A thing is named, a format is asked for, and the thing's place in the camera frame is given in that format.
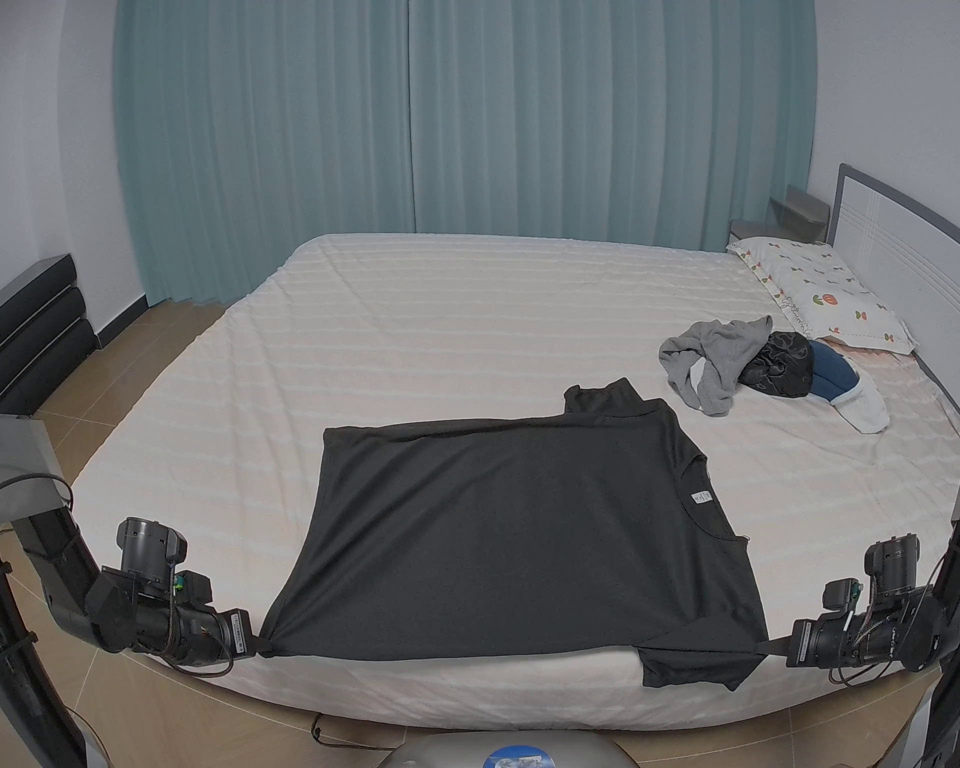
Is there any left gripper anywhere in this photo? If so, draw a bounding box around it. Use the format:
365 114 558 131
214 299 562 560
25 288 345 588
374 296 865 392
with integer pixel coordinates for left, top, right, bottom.
144 603 256 667

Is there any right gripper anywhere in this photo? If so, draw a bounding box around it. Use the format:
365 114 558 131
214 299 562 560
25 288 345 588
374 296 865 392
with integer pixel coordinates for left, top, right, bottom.
786 611 905 670

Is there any black T-shirt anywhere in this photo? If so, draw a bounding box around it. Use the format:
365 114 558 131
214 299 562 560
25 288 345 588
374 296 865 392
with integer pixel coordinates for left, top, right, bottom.
258 377 770 691

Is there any bed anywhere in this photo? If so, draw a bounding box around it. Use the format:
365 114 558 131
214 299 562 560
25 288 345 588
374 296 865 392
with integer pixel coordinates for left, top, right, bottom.
63 161 960 732

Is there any blue and white garment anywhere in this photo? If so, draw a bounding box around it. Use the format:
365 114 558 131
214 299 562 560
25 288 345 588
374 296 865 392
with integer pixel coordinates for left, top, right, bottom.
806 341 891 435

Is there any black shiny garment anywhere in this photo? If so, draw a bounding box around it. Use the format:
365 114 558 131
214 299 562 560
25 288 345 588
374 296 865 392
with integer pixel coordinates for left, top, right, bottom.
738 330 816 399

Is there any grey knit garment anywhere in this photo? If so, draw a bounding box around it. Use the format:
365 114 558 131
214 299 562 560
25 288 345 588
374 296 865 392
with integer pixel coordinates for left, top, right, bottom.
658 315 775 417

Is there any black chest of drawers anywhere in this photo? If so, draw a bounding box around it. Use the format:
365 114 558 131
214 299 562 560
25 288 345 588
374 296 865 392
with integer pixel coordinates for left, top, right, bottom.
0 253 99 417

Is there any white printed pillow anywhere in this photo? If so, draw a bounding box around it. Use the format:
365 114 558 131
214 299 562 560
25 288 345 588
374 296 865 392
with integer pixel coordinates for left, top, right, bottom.
725 236 920 355

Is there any grey bedside table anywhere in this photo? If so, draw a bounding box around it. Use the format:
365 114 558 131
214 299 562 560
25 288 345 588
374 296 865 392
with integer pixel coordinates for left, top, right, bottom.
729 185 832 245

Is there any blue-green curtain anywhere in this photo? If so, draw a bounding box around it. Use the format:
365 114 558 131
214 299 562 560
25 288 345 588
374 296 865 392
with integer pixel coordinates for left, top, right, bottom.
112 0 819 309

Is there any black cable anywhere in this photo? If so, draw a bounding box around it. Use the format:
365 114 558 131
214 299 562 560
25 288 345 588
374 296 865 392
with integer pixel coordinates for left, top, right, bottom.
309 712 395 751
828 660 901 687
161 652 235 681
0 472 76 537

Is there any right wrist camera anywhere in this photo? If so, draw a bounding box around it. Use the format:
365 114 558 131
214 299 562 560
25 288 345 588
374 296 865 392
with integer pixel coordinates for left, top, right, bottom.
822 577 861 615

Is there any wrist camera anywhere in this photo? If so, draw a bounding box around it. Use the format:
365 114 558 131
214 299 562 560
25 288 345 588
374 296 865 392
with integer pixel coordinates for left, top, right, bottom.
822 577 861 615
171 570 215 609

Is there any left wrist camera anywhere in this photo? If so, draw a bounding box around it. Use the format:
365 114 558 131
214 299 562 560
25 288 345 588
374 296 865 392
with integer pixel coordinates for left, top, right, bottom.
171 570 215 609

